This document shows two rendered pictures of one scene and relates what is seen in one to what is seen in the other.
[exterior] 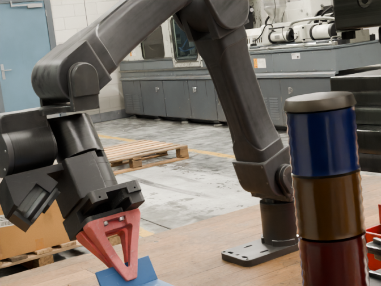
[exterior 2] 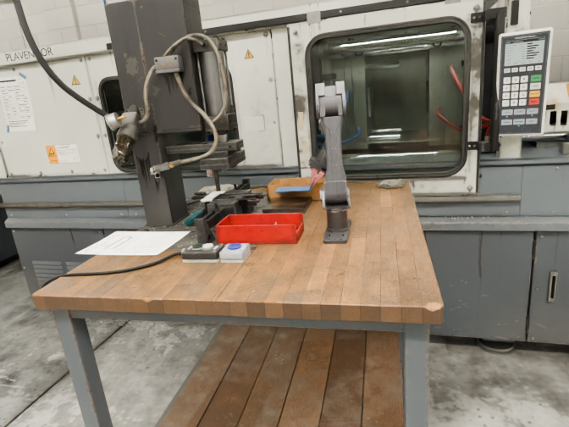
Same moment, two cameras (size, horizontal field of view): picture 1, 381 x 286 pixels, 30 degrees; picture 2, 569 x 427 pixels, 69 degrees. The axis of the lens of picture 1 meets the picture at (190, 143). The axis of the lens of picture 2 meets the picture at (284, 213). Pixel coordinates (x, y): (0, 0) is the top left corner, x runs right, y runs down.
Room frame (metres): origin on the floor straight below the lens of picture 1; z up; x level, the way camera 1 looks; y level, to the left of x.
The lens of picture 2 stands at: (1.82, -1.07, 1.33)
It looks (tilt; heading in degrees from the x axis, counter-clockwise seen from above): 16 degrees down; 136
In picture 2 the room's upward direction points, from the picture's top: 5 degrees counter-clockwise
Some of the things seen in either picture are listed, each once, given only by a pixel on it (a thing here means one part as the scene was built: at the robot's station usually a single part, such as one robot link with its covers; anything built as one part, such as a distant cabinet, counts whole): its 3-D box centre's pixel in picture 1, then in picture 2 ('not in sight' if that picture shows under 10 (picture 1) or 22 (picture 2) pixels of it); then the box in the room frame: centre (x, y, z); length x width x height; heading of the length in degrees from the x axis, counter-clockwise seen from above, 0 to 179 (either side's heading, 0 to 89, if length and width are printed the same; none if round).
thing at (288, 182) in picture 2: not in sight; (300, 189); (0.66, 0.15, 0.93); 0.25 x 0.13 x 0.08; 32
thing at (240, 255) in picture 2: not in sight; (235, 257); (0.95, -0.44, 0.90); 0.07 x 0.07 x 0.06; 32
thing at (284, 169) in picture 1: (274, 181); (334, 198); (1.06, -0.12, 1.00); 0.09 x 0.06 x 0.06; 39
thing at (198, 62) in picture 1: (183, 39); not in sight; (10.03, -0.07, 1.21); 0.86 x 0.10 x 0.79; 29
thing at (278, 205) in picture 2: not in sight; (288, 205); (0.73, 0.00, 0.91); 0.17 x 0.16 x 0.02; 122
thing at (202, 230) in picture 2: not in sight; (205, 230); (0.78, -0.41, 0.95); 0.06 x 0.03 x 0.09; 122
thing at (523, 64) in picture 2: not in sight; (518, 85); (1.28, 0.78, 1.27); 0.23 x 0.18 x 0.38; 119
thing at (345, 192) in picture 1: (328, 200); not in sight; (0.38, -0.07, 1.14); 0.04 x 0.04 x 0.03
